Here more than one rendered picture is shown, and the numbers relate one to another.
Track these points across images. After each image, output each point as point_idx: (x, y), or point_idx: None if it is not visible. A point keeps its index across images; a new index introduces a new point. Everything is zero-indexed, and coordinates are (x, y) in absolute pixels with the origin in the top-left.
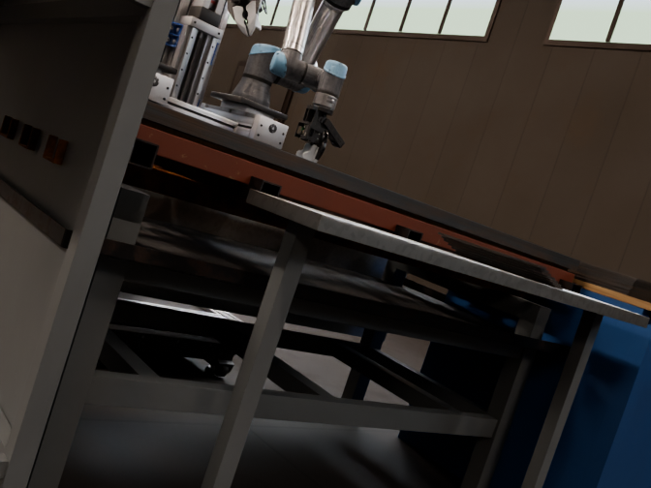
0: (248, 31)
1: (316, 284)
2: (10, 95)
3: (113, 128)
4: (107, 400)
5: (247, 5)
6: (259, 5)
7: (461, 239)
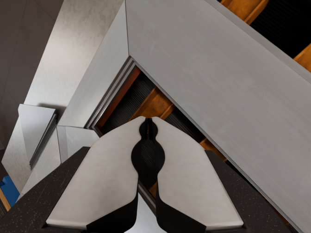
0: (146, 117)
1: (150, 142)
2: None
3: None
4: None
5: (122, 199)
6: (49, 175)
7: (46, 107)
